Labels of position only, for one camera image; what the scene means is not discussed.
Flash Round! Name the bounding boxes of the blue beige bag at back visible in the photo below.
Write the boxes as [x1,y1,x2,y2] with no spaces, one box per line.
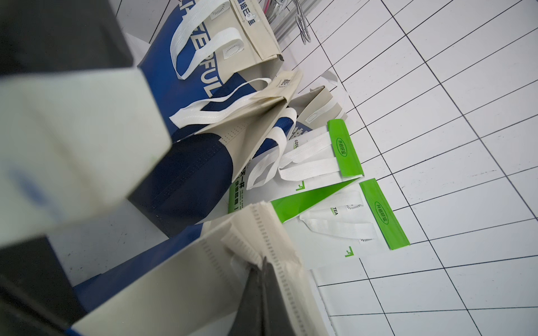
[289,86,347,139]

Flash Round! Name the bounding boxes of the green white bag left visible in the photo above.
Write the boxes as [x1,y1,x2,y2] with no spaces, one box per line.
[228,119,364,223]

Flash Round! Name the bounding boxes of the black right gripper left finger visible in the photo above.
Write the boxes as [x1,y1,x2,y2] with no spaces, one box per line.
[1,236,86,335]

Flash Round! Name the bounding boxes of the green white bag right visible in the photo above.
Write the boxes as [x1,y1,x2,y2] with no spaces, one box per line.
[284,179,411,270]

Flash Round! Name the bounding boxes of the blue beige takeout bag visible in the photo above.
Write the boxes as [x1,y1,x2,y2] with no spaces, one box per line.
[68,202,328,335]

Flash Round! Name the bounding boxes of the metal wire rack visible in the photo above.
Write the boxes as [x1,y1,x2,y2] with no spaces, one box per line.
[260,0,312,46]

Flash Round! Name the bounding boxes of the green white bag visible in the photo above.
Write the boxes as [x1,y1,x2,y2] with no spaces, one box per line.
[284,179,411,270]
[228,119,364,223]

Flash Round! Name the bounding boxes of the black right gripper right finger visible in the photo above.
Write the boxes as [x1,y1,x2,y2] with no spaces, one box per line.
[228,258,296,335]

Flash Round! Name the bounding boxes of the large blue beige cheerful bag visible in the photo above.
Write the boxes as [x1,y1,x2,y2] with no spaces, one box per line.
[139,1,284,142]

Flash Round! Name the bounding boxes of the navy beige small bag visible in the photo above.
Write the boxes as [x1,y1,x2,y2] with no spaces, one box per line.
[128,70,303,237]

